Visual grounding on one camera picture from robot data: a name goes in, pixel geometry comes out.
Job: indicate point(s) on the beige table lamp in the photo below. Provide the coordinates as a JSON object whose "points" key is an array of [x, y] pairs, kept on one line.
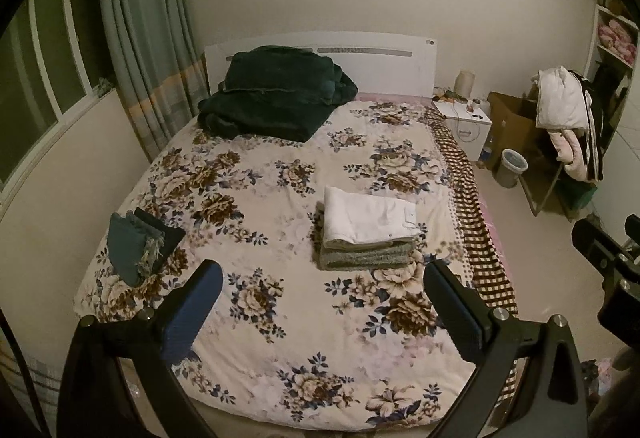
{"points": [[464, 84]]}

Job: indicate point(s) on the floral fleece bed blanket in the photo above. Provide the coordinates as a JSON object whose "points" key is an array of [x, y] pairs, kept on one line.
{"points": [[290, 343]]}

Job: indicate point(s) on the folded teal clothes pile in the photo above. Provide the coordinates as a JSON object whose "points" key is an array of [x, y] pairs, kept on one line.
{"points": [[138, 245]]}

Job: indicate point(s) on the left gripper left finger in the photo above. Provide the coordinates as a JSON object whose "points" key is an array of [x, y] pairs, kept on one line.
{"points": [[184, 311]]}

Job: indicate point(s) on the white pants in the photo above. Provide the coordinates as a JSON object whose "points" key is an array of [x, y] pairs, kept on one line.
{"points": [[356, 220]]}

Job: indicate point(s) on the dark green blanket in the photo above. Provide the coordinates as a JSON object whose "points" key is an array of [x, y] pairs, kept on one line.
{"points": [[276, 91]]}

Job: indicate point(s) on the white nightstand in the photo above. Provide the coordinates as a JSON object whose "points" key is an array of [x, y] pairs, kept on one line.
{"points": [[468, 124]]}

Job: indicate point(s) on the brown cardboard box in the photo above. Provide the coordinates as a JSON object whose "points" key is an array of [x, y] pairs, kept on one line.
{"points": [[513, 125]]}

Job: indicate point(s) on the folded grey fluffy garment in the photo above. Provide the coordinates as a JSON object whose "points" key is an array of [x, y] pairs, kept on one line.
{"points": [[393, 255]]}

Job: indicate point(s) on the white bed headboard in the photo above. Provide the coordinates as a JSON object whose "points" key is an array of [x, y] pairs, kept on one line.
{"points": [[388, 64]]}

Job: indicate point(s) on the window frame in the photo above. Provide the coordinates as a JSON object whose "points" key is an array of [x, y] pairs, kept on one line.
{"points": [[55, 67]]}

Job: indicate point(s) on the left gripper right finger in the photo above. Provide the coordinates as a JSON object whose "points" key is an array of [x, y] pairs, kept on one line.
{"points": [[462, 311]]}

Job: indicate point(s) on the grey green curtain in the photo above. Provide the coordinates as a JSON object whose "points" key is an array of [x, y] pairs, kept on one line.
{"points": [[160, 77]]}

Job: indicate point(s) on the grey waste bin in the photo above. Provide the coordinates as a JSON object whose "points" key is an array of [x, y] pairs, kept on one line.
{"points": [[511, 167]]}

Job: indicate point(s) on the white wardrobe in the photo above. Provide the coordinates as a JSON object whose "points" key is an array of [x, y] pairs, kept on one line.
{"points": [[613, 69]]}

